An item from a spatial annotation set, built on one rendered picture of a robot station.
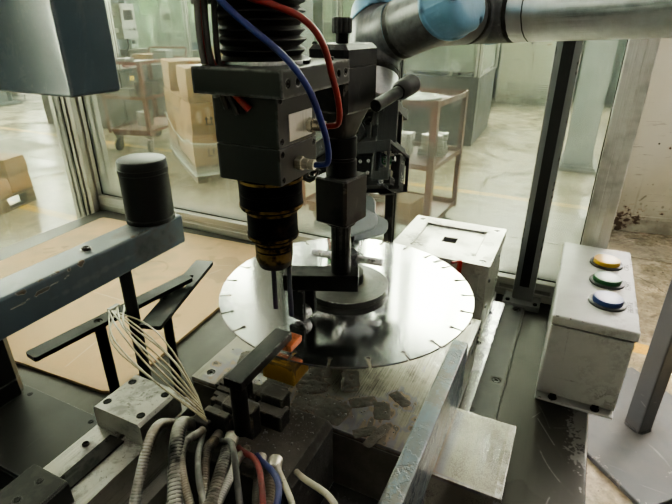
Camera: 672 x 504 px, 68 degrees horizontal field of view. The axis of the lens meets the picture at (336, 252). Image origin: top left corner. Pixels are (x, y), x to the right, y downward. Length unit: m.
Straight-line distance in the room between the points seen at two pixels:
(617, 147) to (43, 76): 0.84
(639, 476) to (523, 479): 1.17
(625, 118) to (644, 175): 2.73
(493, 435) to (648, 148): 3.12
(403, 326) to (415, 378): 0.11
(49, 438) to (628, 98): 0.97
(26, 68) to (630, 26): 0.62
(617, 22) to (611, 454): 1.46
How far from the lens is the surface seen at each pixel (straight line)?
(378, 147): 0.65
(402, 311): 0.61
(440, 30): 0.67
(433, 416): 0.41
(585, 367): 0.80
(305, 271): 0.56
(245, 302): 0.64
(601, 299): 0.81
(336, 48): 0.47
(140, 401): 0.62
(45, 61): 0.47
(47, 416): 0.74
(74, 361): 0.96
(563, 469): 0.76
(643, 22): 0.70
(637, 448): 1.97
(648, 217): 3.79
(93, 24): 0.46
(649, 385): 1.92
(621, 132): 0.98
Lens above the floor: 1.27
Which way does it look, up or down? 25 degrees down
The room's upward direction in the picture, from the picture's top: straight up
